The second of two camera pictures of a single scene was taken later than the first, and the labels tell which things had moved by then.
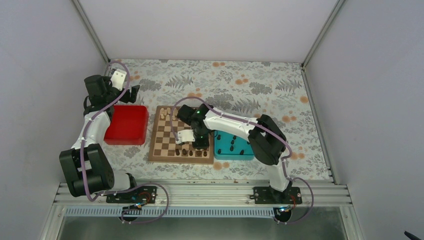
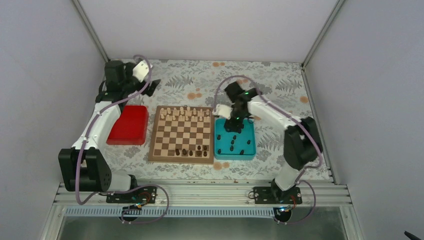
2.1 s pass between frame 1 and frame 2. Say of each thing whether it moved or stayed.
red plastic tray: stayed
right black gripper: moved
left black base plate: stayed
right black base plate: stayed
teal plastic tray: stayed
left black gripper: moved
